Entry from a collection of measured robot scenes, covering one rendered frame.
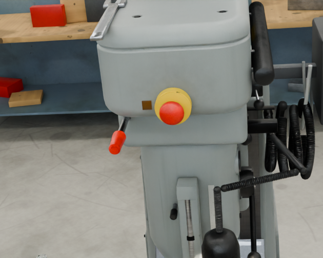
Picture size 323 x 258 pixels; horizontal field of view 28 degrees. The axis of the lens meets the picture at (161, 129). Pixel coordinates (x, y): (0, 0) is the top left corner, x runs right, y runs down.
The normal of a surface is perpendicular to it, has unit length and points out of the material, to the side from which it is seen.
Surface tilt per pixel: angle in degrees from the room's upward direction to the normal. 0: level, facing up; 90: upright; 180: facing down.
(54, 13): 90
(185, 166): 90
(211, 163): 90
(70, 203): 0
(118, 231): 0
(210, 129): 90
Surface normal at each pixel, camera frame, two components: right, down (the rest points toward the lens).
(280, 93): -0.08, -0.91
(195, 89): -0.11, 0.42
